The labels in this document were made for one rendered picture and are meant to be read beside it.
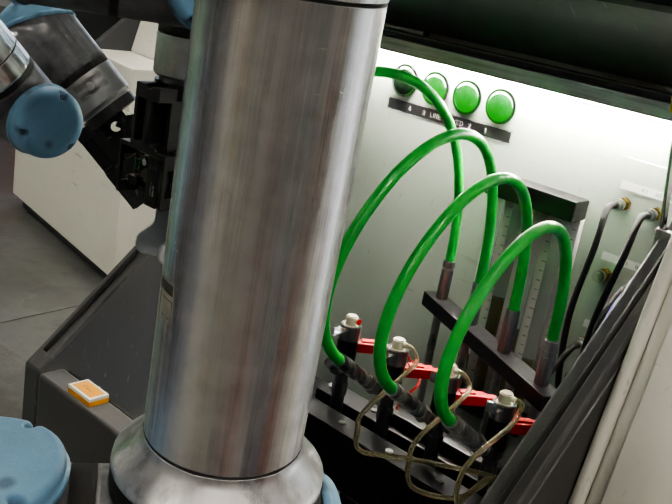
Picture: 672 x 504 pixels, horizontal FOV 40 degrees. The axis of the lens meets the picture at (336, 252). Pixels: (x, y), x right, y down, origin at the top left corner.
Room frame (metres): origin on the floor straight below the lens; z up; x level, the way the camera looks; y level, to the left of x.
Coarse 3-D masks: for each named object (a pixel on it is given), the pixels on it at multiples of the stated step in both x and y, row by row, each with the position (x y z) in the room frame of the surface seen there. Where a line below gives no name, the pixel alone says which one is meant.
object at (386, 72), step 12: (384, 72) 1.19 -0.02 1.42; (396, 72) 1.19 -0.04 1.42; (408, 84) 1.21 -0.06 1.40; (420, 84) 1.21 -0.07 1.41; (432, 96) 1.22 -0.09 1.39; (444, 108) 1.23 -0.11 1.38; (444, 120) 1.24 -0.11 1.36; (456, 144) 1.25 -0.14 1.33; (456, 156) 1.25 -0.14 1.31; (456, 168) 1.25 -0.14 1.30; (456, 180) 1.26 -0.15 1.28; (456, 192) 1.26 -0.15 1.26; (456, 216) 1.26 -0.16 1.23; (456, 228) 1.26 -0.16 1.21; (456, 240) 1.26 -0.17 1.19; (444, 264) 1.26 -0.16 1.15
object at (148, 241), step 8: (160, 216) 0.88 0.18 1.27; (152, 224) 0.87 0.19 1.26; (160, 224) 0.88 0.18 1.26; (144, 232) 0.87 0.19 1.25; (152, 232) 0.87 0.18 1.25; (160, 232) 0.88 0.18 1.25; (136, 240) 0.86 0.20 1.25; (144, 240) 0.87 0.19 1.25; (152, 240) 0.87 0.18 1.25; (160, 240) 0.88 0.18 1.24; (136, 248) 0.86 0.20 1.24; (144, 248) 0.87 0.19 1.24; (152, 248) 0.87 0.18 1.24
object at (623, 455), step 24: (648, 312) 0.90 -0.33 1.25; (648, 336) 0.90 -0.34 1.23; (624, 360) 0.90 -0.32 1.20; (648, 360) 0.89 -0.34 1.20; (624, 384) 0.89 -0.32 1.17; (648, 384) 0.87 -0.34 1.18; (624, 408) 0.88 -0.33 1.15; (648, 408) 0.86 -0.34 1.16; (600, 432) 0.88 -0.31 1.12; (624, 432) 0.87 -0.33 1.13; (648, 432) 0.85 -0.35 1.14; (600, 456) 0.87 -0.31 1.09; (624, 456) 0.86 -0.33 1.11; (648, 456) 0.84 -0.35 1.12; (600, 480) 0.86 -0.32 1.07; (624, 480) 0.85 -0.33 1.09; (648, 480) 0.84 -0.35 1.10
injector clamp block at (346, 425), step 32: (320, 416) 1.07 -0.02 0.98; (352, 416) 1.11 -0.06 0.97; (320, 448) 1.06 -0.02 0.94; (352, 448) 1.03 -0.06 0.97; (384, 448) 1.02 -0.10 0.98; (416, 448) 1.04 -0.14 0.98; (352, 480) 1.02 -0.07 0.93; (384, 480) 0.99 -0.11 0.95; (416, 480) 0.96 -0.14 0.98; (448, 480) 0.97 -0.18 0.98
